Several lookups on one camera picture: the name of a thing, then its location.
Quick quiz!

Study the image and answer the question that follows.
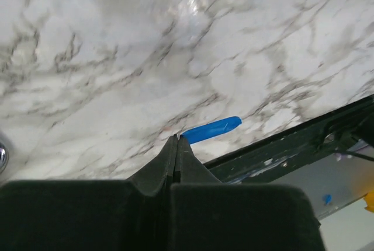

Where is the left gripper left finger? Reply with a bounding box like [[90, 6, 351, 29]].
[[1, 136, 178, 250]]

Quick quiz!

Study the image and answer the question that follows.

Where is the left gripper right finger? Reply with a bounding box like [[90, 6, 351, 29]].
[[171, 138, 325, 250]]

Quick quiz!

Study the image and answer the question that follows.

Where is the blue key tag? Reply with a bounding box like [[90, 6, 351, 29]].
[[181, 116, 242, 144]]

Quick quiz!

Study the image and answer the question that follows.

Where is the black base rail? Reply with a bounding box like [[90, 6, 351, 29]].
[[205, 96, 373, 184]]

